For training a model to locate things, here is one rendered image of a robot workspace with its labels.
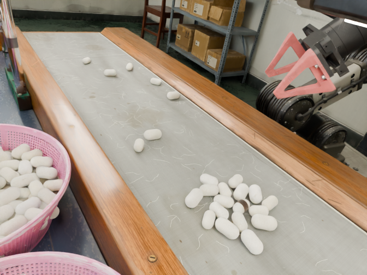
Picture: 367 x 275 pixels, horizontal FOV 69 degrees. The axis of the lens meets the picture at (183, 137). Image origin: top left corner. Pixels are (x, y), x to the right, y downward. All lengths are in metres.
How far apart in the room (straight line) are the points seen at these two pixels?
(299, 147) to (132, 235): 0.40
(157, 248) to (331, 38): 0.37
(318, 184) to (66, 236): 0.44
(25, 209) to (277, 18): 2.80
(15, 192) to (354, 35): 0.53
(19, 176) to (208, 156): 0.33
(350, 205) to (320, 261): 0.14
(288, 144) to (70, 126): 0.45
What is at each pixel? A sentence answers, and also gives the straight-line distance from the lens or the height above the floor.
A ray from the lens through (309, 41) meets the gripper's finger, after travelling 0.44.
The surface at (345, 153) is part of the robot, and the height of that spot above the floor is 0.47.
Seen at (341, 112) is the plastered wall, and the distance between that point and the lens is 2.63.
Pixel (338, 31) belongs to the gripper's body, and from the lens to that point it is 0.46.
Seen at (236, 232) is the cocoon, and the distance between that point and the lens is 0.39.
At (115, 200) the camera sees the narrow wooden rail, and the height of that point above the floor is 0.76.
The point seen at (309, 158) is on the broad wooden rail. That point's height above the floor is 0.76.
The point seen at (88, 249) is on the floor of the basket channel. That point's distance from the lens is 0.46.
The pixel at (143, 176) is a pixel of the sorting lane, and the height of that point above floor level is 0.74.
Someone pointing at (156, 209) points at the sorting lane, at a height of 0.74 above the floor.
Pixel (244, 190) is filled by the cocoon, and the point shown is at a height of 0.76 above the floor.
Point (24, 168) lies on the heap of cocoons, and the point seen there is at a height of 0.74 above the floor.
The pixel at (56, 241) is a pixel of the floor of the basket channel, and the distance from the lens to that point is 0.47.
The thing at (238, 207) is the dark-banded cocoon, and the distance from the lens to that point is 0.43.
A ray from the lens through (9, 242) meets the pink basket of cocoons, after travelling 0.38.
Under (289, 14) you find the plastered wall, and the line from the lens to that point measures 2.90.
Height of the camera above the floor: 1.06
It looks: 33 degrees down
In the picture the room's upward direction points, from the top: 11 degrees clockwise
